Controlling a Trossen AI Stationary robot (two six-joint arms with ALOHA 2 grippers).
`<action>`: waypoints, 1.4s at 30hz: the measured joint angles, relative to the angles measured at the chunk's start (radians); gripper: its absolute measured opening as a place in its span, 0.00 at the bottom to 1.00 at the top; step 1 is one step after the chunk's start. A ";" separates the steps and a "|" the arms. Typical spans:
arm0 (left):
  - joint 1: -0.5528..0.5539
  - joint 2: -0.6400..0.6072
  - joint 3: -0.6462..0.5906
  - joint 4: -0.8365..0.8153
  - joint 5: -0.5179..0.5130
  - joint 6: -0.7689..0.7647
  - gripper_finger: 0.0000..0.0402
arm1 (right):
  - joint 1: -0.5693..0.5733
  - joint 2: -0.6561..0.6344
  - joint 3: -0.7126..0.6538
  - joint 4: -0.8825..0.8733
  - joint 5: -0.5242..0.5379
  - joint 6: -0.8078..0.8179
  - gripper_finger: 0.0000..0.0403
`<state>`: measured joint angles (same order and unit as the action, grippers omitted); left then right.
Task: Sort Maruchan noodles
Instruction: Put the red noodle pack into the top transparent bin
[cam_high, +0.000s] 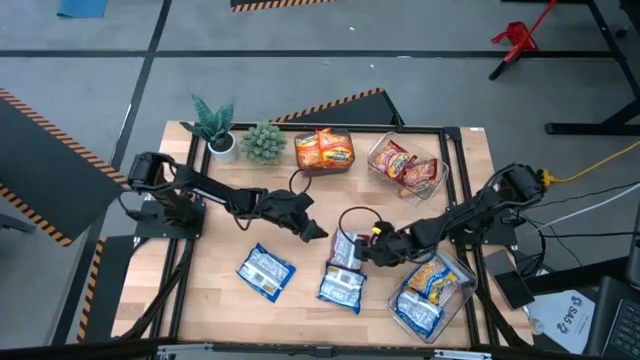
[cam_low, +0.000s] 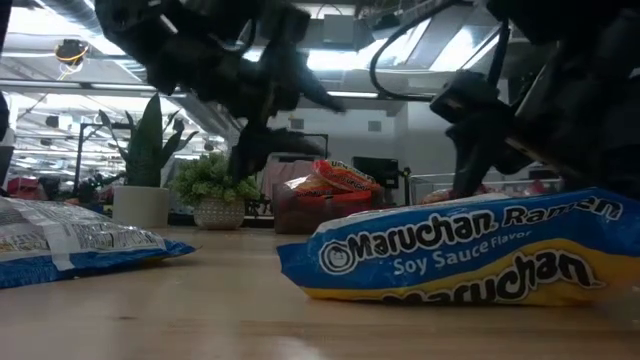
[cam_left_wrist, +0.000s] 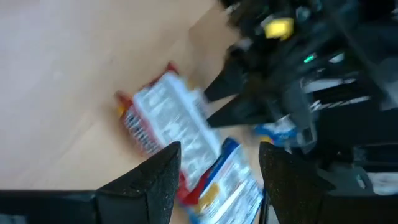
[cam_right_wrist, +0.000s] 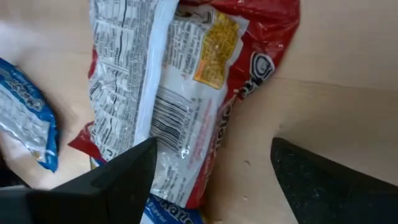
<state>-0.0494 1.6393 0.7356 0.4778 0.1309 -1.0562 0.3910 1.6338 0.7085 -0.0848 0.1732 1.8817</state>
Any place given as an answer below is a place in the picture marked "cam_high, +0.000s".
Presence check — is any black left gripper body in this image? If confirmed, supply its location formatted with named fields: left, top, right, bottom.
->
left=259, top=189, right=316, bottom=235

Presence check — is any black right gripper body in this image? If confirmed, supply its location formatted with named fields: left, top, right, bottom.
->
left=367, top=224, right=419, bottom=265

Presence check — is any orange Maruchan ramen packet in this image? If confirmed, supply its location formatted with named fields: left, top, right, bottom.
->
left=315, top=127, right=355, bottom=169
left=294, top=133, right=324, bottom=170

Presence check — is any clear plastic bin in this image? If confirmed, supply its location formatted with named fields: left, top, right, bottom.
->
left=366, top=130, right=450, bottom=207
left=386, top=248, right=479, bottom=346

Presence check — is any succulent in patterned pot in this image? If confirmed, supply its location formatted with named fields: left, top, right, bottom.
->
left=239, top=121, right=289, bottom=166

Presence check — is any snake plant in white pot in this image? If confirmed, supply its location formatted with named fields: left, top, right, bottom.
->
left=179, top=93, right=240, bottom=165

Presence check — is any white printed paper sheet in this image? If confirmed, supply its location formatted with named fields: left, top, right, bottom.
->
left=527, top=289, right=596, bottom=355

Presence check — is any black hazard-striped floor mat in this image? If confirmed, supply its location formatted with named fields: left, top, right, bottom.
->
left=0, top=87, right=130, bottom=248
left=74, top=234, right=136, bottom=344
left=229, top=0, right=339, bottom=14

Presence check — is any black laptop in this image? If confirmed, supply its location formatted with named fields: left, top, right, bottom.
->
left=584, top=274, right=640, bottom=360

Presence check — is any blue floor mat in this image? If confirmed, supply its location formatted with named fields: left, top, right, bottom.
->
left=55, top=0, right=109, bottom=19

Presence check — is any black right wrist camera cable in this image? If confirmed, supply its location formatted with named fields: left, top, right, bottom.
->
left=338, top=206, right=384, bottom=237

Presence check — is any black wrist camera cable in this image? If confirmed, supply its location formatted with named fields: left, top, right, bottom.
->
left=288, top=167, right=314, bottom=196
left=338, top=206, right=384, bottom=237

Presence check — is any black left wrist camera cable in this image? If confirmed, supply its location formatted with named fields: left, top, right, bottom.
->
left=288, top=167, right=314, bottom=196

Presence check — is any black aluminium table frame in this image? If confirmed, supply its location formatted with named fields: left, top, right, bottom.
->
left=112, top=121, right=532, bottom=354

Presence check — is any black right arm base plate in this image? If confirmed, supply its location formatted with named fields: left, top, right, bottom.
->
left=449, top=219, right=519, bottom=247

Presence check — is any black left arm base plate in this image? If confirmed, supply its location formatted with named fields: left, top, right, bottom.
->
left=133, top=198, right=207, bottom=240

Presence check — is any thin black cable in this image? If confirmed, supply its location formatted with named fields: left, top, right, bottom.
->
left=542, top=228, right=640, bottom=240
left=544, top=180, right=640, bottom=202

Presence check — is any white floor cable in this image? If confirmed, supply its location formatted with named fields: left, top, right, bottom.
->
left=537, top=182, right=640, bottom=231

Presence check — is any yellow floor cable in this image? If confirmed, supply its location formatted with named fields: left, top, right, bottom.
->
left=537, top=139, right=640, bottom=185

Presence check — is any black desk leg frame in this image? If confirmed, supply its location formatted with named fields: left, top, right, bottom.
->
left=544, top=0, right=640, bottom=136

